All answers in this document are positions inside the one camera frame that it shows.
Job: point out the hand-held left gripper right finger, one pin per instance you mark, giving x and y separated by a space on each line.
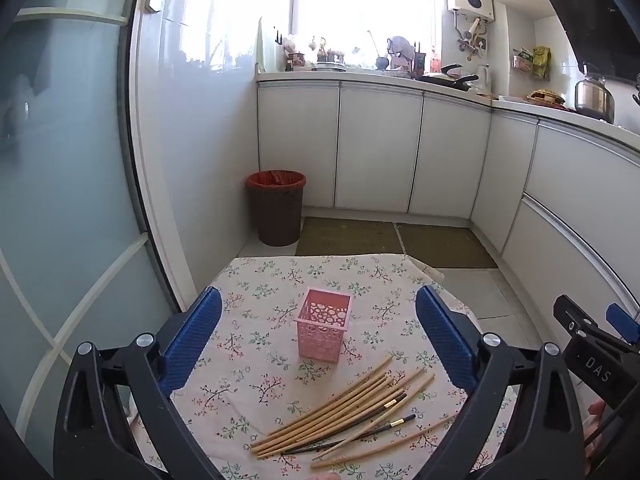
445 340

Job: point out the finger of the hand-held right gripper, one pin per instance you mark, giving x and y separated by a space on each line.
622 320
572 315

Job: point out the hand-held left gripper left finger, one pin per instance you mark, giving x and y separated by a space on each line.
192 340

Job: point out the pile of bamboo chopsticks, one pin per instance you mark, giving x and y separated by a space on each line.
340 405

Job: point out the pink perforated plastic basket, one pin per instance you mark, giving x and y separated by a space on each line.
320 345

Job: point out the person's right hand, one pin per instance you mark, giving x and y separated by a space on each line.
595 440

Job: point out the floral tablecloth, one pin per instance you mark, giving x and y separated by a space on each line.
250 360

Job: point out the black chopstick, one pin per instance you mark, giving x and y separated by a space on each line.
395 401
405 419

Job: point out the olive floor mat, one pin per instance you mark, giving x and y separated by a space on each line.
350 237
445 247

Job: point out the brown trash bin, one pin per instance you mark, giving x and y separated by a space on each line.
275 215

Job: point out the red trash bag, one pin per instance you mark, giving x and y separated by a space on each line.
275 179

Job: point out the steel cooking pot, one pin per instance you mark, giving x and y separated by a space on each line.
594 100

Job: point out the plate of food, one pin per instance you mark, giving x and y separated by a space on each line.
545 97

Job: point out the white jug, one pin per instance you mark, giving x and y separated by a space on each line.
483 79

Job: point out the yellow packet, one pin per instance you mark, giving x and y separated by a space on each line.
541 62

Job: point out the black frying pan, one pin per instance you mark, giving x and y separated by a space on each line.
445 80

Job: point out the white kitchen countertop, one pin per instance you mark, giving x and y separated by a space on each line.
370 76

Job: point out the red bottle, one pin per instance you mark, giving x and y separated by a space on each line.
436 62

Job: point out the knife block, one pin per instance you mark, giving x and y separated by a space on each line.
419 62

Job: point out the dark mortar with pestle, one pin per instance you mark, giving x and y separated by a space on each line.
382 62

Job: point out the water heater pipes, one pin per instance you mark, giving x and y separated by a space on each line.
470 40

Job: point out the steel bowl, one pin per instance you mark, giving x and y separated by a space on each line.
328 66

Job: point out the black range hood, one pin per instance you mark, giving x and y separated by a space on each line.
595 15

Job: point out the white cutting board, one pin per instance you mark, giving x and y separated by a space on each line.
267 47

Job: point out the kitchen window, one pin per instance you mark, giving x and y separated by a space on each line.
360 10

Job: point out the wall rack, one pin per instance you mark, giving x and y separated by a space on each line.
522 62

